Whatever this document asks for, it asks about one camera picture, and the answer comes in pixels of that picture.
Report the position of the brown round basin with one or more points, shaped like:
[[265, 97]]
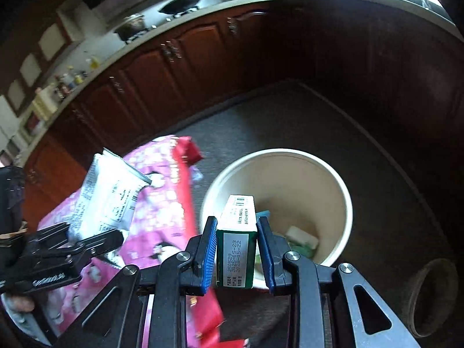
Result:
[[411, 308]]

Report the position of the pale yellow jug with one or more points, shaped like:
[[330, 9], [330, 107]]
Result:
[[45, 105]]

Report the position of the row of condiment bottles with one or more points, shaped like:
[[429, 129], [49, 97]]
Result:
[[65, 83]]

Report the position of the blue packet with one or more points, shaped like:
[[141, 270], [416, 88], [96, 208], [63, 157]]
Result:
[[264, 213]]

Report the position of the white cardboard box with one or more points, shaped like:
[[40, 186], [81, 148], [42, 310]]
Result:
[[302, 237]]

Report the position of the person's left hand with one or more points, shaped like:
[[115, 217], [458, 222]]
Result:
[[21, 303]]

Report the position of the yellow oil bottle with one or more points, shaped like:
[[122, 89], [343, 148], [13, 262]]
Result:
[[94, 63]]

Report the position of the red cloth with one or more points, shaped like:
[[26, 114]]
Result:
[[183, 188]]

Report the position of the pink penguin printed blanket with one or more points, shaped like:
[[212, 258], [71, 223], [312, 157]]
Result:
[[159, 224]]

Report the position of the metal pot with lid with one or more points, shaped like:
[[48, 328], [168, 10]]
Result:
[[130, 25]]

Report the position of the green packet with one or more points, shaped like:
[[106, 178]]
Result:
[[302, 251]]

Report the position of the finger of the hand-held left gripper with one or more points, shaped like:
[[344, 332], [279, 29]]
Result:
[[50, 237], [101, 243]]

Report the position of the grey floor mat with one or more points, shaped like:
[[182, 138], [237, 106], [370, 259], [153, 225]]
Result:
[[326, 123]]

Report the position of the brown wooden kitchen cabinets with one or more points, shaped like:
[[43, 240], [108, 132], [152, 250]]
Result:
[[203, 54]]

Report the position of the white plastic packet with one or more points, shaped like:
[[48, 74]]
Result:
[[105, 195]]

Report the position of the green and white box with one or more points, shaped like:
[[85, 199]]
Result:
[[235, 253]]

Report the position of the cream plastic bucket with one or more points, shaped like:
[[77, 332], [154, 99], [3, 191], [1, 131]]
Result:
[[290, 188]]

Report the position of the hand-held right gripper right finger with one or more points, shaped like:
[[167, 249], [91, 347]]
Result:
[[266, 253]]

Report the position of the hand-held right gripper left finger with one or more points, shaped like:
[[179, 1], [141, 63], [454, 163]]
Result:
[[208, 250]]

